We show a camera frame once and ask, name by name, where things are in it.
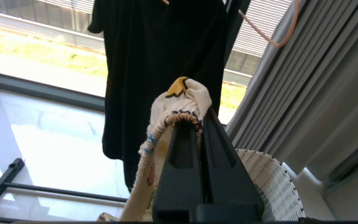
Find black clothes rack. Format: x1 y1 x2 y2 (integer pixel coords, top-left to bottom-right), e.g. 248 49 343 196
0 0 251 222

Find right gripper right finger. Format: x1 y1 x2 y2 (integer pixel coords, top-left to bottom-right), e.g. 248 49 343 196
193 107 265 222

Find black garment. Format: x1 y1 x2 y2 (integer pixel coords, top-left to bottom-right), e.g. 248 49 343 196
87 0 229 190

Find beige curtain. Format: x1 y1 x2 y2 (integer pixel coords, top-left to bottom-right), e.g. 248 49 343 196
225 0 358 190

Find white laundry basket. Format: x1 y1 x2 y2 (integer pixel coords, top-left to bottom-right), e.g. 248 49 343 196
234 148 306 222

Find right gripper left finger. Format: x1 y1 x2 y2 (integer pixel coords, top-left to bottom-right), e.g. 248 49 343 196
152 119 213 222

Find window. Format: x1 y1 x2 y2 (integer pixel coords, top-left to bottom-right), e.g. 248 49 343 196
0 0 293 125

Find cream printed garment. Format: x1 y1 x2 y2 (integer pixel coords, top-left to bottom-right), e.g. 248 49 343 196
97 77 213 222

